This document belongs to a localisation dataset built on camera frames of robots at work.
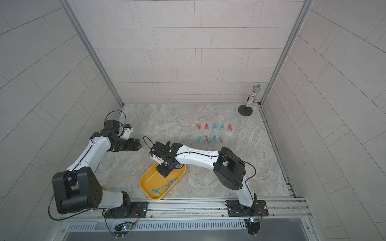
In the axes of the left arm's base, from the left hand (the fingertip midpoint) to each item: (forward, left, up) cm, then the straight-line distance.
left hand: (136, 143), depth 87 cm
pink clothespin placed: (+16, -58, -5) cm, 60 cm away
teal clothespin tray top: (+6, -36, -6) cm, 37 cm away
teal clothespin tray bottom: (-24, -15, -6) cm, 29 cm away
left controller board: (-40, -3, -6) cm, 40 cm away
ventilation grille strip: (-38, -48, -7) cm, 61 cm away
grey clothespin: (+7, -51, -6) cm, 52 cm away
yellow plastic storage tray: (-22, -14, -6) cm, 27 cm away
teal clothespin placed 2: (+16, -53, -5) cm, 55 cm away
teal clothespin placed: (+17, -47, -5) cm, 50 cm away
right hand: (-16, -18, -3) cm, 24 cm away
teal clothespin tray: (+8, -46, -5) cm, 47 cm away
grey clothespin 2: (-21, -21, -5) cm, 30 cm away
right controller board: (-38, -62, -7) cm, 73 cm away
